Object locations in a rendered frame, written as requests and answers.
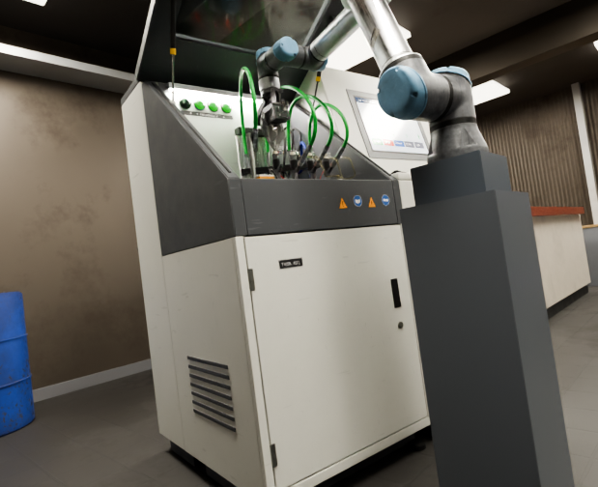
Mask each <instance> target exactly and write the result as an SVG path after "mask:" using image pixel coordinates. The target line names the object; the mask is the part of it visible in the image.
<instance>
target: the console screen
mask: <svg viewBox="0 0 598 487"><path fill-rule="evenodd" d="M346 92H347V94H348V97H349V100H350V103H351V106H352V109H353V111H354V114H355V117H356V121H357V124H358V127H359V130H360V133H361V136H362V139H363V142H364V145H365V147H366V150H367V153H368V156H369V157H370V158H388V159H405V160H423V161H427V157H428V151H429V142H428V139H427V137H426V134H425V132H424V129H423V126H422V125H421V122H419V121H402V120H398V119H396V118H392V117H389V116H388V115H386V114H385V113H384V112H383V111H382V109H381V108H380V106H379V103H378V99H377V95H376V94H371V93H365V92H360V91H355V90H350V89H346Z"/></svg>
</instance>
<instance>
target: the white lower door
mask: <svg viewBox="0 0 598 487"><path fill-rule="evenodd" d="M243 244H244V252H245V260H246V267H247V274H248V282H249V290H250V297H251V305H252V313H253V320H254V328H255V335H256V343H257V351H258V359H259V365H260V373H261V381H262V389H263V396H264V404H265V411H266V419H267V426H268V434H269V442H270V450H271V463H272V471H273V479H274V487H289V486H291V485H293V484H295V483H297V482H299V481H300V480H302V479H304V478H306V477H308V476H309V475H311V474H313V473H316V472H318V471H320V470H322V469H324V468H326V467H328V466H330V465H332V464H334V463H336V462H338V461H340V460H342V459H344V458H346V457H348V456H349V455H351V454H353V453H355V452H357V451H359V450H361V449H363V448H365V447H366V446H368V445H370V444H373V443H375V442H377V441H379V440H381V439H383V438H385V437H387V436H389V435H391V434H393V433H395V432H396V431H398V430H400V429H402V428H404V427H406V426H408V425H410V424H412V423H414V422H416V421H418V420H420V419H422V418H424V417H426V416H427V410H426V403H425V396H424V389H423V384H422V377H421V370H420V363H419V356H418V350H417V343H416V336H415V329H414V322H413V310H412V303H411V296H410V289H409V282H408V277H407V270H406V263H405V256H404V249H403V243H402V236H401V229H400V225H390V226H378V227H366V228H355V229H342V230H330V231H319V232H306V233H295V234H283V235H271V236H259V237H247V238H243Z"/></svg>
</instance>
